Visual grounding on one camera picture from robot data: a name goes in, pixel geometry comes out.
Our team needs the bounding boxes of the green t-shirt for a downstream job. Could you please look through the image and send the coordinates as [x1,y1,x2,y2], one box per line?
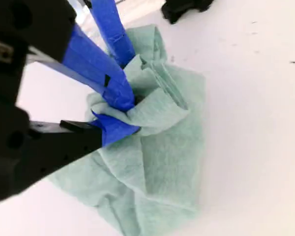
[48,23,207,236]

